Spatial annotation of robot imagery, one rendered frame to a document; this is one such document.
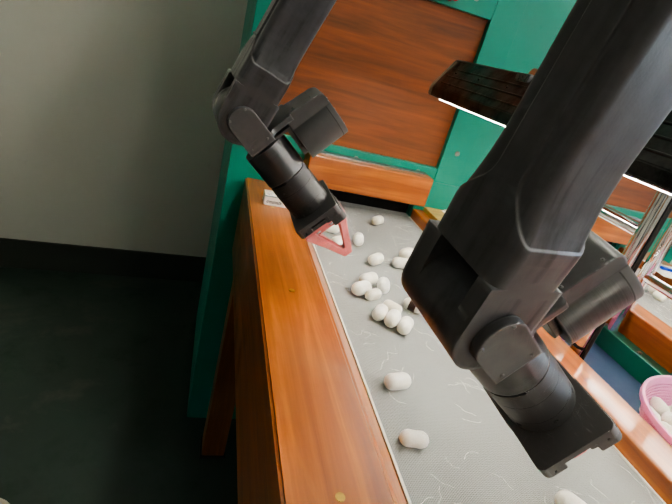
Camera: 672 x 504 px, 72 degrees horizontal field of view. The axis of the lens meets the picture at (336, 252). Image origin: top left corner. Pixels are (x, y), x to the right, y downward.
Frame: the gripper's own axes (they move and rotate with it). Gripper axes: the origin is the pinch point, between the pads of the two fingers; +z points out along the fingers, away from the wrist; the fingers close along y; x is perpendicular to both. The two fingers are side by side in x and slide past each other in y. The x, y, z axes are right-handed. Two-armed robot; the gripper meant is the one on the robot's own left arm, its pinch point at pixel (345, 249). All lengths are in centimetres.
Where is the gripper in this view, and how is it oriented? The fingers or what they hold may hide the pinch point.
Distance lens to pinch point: 68.6
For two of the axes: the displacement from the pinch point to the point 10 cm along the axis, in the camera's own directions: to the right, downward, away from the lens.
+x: -8.1, 5.7, 1.1
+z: 5.4, 6.8, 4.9
